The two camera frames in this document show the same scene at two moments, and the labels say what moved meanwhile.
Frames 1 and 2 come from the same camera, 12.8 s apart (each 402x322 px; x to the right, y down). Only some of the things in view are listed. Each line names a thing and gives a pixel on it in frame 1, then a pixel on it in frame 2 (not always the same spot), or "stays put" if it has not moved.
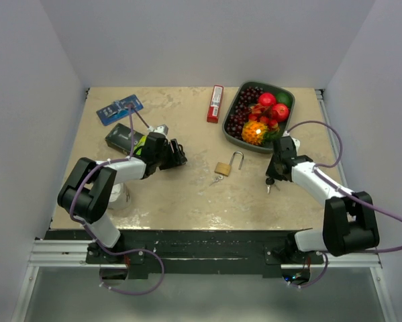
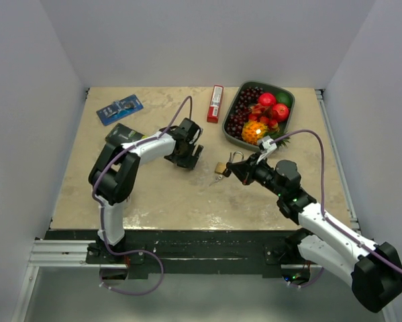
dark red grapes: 239,115 stays put
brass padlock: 224,168 stays put
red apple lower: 280,113 stays put
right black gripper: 270,172 → 247,169
